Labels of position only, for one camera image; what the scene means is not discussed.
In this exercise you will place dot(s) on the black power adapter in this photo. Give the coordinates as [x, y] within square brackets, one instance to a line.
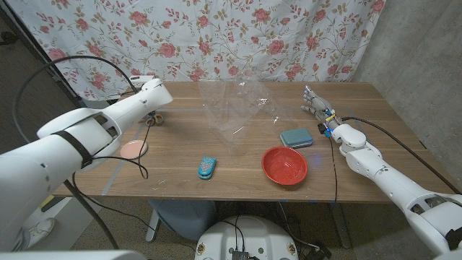
[319, 252]

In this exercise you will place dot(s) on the teal sponge block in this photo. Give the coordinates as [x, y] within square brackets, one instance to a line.
[296, 138]

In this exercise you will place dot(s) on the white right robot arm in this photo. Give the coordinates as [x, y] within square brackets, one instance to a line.
[393, 180]

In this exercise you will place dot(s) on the white power strip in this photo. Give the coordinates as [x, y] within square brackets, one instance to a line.
[142, 78]

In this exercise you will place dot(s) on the floral print curtain backdrop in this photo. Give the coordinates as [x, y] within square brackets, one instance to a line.
[216, 36]

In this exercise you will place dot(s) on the grey blue chair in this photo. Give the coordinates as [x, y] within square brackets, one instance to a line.
[184, 216]

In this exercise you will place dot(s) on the grey table leg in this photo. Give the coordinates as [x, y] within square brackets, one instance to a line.
[341, 227]

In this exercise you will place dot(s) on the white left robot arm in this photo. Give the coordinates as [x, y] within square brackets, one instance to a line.
[54, 162]

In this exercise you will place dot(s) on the white sneaker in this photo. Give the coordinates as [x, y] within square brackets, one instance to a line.
[39, 231]

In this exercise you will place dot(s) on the red round tray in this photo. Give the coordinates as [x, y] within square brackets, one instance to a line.
[285, 166]

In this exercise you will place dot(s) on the white floor platform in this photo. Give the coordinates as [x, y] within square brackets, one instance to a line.
[68, 216]

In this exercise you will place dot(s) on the white robot torso base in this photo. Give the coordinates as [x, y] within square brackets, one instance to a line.
[249, 238]

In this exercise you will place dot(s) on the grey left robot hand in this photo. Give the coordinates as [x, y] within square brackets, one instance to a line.
[151, 114]

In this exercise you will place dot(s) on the clear cling film sheet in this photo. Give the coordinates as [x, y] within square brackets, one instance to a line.
[231, 108]

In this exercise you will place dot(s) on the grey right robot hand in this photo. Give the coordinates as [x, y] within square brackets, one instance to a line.
[321, 110]

